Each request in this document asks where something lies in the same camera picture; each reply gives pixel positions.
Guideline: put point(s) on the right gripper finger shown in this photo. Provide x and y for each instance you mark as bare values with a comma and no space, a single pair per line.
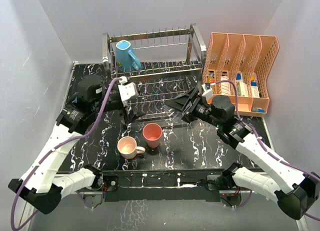
182,101
188,117

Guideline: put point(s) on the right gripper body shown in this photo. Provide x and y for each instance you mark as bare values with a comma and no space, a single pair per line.
202,112

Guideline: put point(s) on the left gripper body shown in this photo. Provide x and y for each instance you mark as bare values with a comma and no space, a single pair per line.
112,104

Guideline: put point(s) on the clear glass cup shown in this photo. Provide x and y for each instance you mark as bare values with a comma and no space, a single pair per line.
174,115

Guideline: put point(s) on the dusty pink tumbler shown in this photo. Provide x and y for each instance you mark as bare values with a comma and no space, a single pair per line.
152,133

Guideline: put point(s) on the peach handled mug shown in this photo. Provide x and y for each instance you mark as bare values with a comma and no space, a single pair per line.
127,147

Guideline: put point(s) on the blue handled mug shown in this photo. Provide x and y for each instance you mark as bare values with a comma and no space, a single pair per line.
126,60

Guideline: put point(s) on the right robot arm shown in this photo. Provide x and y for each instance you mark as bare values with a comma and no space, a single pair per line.
293,189

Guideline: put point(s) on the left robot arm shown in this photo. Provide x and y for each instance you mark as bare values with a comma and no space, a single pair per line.
78,119

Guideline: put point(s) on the steel two-tier dish rack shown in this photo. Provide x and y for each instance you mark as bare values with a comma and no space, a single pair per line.
172,64

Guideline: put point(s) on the yellow striped box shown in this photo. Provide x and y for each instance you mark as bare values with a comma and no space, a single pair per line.
211,77

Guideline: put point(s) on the white medicine box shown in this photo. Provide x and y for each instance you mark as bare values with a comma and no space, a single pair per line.
225,86

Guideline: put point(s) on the blue white box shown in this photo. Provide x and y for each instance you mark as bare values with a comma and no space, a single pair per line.
243,89

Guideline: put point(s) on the small blue cap item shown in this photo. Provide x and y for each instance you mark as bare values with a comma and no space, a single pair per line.
257,110

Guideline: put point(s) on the orange plastic file organizer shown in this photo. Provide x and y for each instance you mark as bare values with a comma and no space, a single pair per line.
237,66

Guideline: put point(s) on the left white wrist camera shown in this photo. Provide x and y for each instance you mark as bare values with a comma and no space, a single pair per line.
127,90

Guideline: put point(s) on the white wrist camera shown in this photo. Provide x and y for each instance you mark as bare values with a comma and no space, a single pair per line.
207,90
127,90

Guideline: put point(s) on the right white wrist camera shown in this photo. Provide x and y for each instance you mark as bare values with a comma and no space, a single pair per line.
207,90

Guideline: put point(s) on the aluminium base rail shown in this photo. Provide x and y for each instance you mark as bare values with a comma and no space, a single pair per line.
166,209

